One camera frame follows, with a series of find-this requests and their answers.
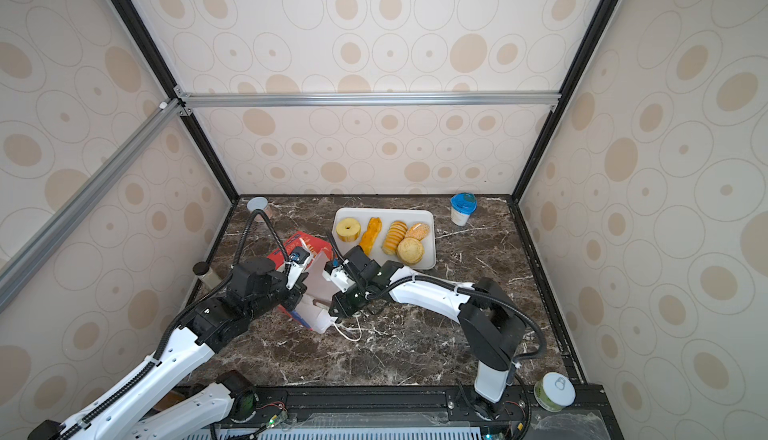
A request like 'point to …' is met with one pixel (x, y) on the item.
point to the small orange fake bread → (418, 230)
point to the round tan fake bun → (410, 250)
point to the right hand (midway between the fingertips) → (334, 311)
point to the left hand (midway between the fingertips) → (313, 271)
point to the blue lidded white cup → (462, 205)
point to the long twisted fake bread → (368, 239)
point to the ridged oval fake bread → (396, 233)
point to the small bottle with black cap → (205, 274)
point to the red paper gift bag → (312, 310)
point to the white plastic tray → (409, 216)
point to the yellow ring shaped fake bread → (348, 229)
